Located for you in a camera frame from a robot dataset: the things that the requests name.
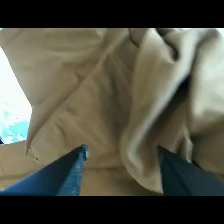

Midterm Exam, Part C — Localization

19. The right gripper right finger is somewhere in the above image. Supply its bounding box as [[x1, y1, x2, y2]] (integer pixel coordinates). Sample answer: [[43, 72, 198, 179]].
[[158, 146, 224, 197]]

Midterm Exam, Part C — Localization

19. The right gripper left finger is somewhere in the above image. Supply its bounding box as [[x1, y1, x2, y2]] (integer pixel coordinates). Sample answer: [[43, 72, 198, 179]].
[[0, 143, 90, 197]]

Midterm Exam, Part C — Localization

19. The brown garment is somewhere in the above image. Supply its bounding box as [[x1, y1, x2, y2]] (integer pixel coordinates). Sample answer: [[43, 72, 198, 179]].
[[0, 27, 224, 197]]

